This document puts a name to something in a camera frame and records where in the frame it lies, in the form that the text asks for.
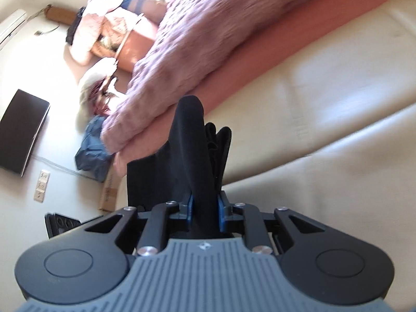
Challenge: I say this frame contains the white fluffy cloth pile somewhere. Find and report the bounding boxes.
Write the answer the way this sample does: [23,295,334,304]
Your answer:
[78,58,116,124]

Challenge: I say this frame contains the white wall socket strip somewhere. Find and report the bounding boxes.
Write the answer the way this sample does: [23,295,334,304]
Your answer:
[34,170,50,203]

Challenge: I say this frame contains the brown plastic storage bin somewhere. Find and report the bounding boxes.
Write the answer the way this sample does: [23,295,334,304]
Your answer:
[117,16,158,73]

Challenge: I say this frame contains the beige leather mattress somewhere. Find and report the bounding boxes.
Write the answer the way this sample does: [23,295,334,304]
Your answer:
[207,0,415,303]

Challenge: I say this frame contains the blue cloth bundle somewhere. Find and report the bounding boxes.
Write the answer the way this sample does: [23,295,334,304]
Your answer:
[75,115,113,183]

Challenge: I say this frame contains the salmon pink bed sheet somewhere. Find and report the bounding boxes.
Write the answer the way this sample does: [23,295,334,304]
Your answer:
[113,0,414,178]

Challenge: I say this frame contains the black pants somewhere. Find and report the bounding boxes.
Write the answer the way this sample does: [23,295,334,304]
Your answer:
[127,96,232,239]

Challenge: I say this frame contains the pink fluffy blanket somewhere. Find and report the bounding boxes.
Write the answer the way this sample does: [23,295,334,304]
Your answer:
[101,0,307,154]

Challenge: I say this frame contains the white air conditioner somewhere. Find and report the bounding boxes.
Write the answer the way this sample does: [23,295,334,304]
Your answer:
[0,9,28,49]

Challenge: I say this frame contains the black wall television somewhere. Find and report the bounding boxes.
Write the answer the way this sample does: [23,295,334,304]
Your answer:
[0,89,50,177]

